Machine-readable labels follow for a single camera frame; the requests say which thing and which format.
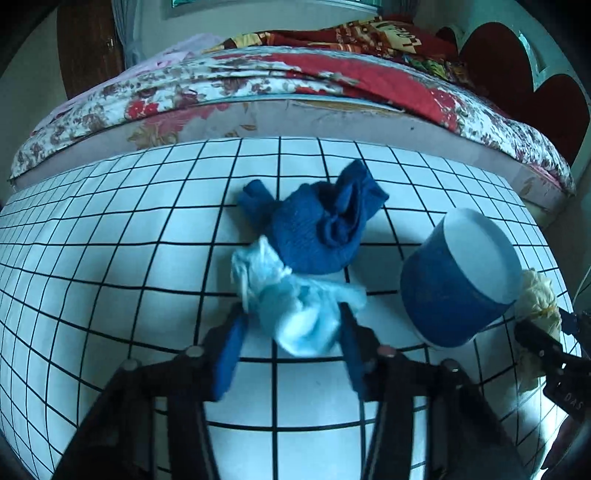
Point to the pale curtain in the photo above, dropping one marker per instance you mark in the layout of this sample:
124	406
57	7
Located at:
127	32

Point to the dark blue sock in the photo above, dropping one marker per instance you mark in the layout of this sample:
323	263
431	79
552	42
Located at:
314	230

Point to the brown wooden door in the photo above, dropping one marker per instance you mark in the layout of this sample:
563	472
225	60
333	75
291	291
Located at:
87	46

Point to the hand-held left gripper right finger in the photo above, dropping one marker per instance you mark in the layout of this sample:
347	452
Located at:
353	355

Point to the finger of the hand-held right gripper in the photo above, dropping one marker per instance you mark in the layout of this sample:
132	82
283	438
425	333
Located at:
575	323
538	341

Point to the blue paper cup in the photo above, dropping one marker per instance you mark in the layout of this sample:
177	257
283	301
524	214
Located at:
443	290

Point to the cream cloth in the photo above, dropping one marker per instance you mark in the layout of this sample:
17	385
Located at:
538	290

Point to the red white bed headboard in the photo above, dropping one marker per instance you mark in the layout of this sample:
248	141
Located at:
489	50

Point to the red printed blanket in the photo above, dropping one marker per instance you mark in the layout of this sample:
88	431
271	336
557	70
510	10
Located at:
369	37

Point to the floral bed quilt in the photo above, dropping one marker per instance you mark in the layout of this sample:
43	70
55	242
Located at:
184	87

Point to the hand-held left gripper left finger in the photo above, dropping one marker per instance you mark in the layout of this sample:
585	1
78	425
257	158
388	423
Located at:
228	364

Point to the pink cloth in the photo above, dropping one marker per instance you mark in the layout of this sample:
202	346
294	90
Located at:
184	48

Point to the light blue cloth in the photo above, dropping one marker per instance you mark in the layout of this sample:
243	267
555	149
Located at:
295	314

